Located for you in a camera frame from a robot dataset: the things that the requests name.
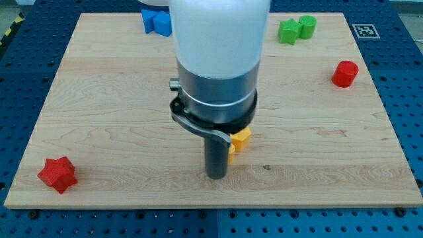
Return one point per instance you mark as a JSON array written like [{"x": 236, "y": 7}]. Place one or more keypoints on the yellow hexagon block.
[{"x": 241, "y": 140}]

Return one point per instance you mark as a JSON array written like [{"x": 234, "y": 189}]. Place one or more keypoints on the red cylinder block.
[{"x": 345, "y": 73}]

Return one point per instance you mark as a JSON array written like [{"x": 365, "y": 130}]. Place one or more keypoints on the wooden board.
[{"x": 127, "y": 125}]

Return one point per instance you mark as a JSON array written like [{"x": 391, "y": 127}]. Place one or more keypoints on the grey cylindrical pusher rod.
[{"x": 216, "y": 158}]

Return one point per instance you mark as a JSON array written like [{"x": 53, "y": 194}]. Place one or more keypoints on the yellow heart block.
[{"x": 231, "y": 154}]

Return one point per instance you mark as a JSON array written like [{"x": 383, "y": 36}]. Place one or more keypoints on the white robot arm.
[{"x": 218, "y": 46}]

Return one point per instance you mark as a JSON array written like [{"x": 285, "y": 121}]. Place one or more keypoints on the green star block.
[{"x": 289, "y": 31}]

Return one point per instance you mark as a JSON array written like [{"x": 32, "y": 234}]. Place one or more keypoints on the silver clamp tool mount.
[{"x": 214, "y": 108}]

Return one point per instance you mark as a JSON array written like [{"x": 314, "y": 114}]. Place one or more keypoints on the green cylinder block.
[{"x": 308, "y": 23}]

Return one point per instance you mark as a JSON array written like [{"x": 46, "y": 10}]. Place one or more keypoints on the red star block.
[{"x": 58, "y": 174}]

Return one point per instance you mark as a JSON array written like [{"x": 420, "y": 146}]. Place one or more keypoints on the fiducial marker tag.
[{"x": 365, "y": 31}]

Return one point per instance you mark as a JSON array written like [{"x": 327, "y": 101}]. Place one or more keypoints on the blue cube block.
[{"x": 147, "y": 17}]

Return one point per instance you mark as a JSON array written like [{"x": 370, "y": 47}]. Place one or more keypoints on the blue pentagon block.
[{"x": 162, "y": 24}]

